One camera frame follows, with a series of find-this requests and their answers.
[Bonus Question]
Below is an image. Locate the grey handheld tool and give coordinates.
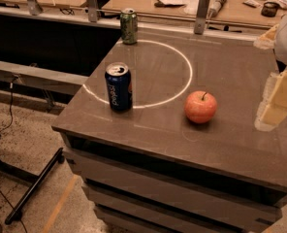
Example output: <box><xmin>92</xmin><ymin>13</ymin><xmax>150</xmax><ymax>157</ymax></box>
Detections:
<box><xmin>208</xmin><ymin>0</ymin><xmax>227</xmax><ymax>17</ymax></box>

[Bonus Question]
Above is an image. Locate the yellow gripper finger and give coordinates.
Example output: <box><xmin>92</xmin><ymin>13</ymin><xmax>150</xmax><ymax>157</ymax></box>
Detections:
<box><xmin>253</xmin><ymin>24</ymin><xmax>278</xmax><ymax>50</ymax></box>
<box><xmin>254</xmin><ymin>68</ymin><xmax>287</xmax><ymax>131</ymax></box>

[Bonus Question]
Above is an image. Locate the metal bracket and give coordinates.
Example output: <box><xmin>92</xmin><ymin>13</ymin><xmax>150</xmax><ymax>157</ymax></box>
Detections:
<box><xmin>27</xmin><ymin>0</ymin><xmax>43</xmax><ymax>16</ymax></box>
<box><xmin>86</xmin><ymin>0</ymin><xmax>99</xmax><ymax>22</ymax></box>
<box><xmin>194</xmin><ymin>0</ymin><xmax>210</xmax><ymax>35</ymax></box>

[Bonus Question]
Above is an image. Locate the green soda can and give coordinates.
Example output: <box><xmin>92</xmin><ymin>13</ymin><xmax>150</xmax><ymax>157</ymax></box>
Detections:
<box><xmin>120</xmin><ymin>8</ymin><xmax>138</xmax><ymax>45</ymax></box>

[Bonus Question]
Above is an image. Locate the metal bracket right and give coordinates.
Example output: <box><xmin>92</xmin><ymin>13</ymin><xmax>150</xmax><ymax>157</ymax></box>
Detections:
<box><xmin>194</xmin><ymin>0</ymin><xmax>210</xmax><ymax>35</ymax></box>

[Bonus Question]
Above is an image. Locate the metal bracket left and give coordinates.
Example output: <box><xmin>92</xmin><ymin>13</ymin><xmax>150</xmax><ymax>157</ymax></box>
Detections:
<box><xmin>27</xmin><ymin>0</ymin><xmax>43</xmax><ymax>16</ymax></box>

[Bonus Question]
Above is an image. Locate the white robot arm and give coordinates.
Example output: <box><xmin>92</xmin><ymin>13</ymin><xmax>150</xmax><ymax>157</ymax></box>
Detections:
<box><xmin>254</xmin><ymin>14</ymin><xmax>287</xmax><ymax>131</ymax></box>

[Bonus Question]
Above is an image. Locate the black round container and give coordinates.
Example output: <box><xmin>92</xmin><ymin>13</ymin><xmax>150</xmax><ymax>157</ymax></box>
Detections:
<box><xmin>261</xmin><ymin>2</ymin><xmax>279</xmax><ymax>17</ymax></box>

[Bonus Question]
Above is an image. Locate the metal bracket middle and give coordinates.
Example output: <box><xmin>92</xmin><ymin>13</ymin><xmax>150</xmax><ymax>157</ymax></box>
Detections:
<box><xmin>86</xmin><ymin>0</ymin><xmax>99</xmax><ymax>22</ymax></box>

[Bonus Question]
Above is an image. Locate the black cable on floor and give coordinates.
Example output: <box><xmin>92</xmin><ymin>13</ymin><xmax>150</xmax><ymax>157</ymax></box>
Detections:
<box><xmin>0</xmin><ymin>76</ymin><xmax>20</xmax><ymax>134</ymax></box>

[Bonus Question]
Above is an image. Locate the blue pepsi can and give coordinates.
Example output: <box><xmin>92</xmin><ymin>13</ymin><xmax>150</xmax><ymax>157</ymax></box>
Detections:
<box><xmin>105</xmin><ymin>62</ymin><xmax>132</xmax><ymax>111</ymax></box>

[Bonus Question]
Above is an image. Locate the red apple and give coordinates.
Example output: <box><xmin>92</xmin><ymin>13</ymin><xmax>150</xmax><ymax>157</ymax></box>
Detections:
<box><xmin>184</xmin><ymin>91</ymin><xmax>217</xmax><ymax>123</ymax></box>

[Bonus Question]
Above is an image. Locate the grey drawer cabinet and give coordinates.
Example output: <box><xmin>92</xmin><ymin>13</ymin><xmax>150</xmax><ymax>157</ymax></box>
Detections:
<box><xmin>53</xmin><ymin>29</ymin><xmax>287</xmax><ymax>233</ymax></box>

